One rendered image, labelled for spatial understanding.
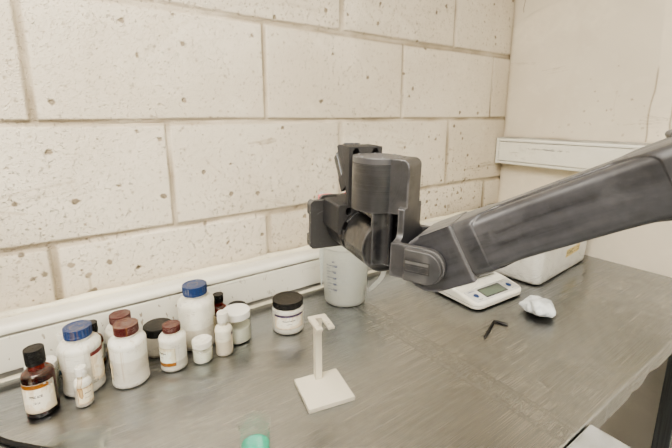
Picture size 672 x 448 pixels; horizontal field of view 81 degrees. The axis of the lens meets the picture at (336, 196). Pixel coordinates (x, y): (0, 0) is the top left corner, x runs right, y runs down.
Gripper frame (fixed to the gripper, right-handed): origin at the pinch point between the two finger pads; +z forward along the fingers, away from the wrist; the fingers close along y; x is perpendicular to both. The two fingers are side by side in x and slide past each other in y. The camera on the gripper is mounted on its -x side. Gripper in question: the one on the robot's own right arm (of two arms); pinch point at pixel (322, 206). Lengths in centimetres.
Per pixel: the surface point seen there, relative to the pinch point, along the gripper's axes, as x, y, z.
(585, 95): -21, -104, 35
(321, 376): 31.1, -0.8, 1.4
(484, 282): 29, -53, 18
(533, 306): 29, -54, 3
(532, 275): 29, -69, 17
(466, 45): -37, -72, 56
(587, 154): -2, -101, 29
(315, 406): 31.5, 2.5, -4.5
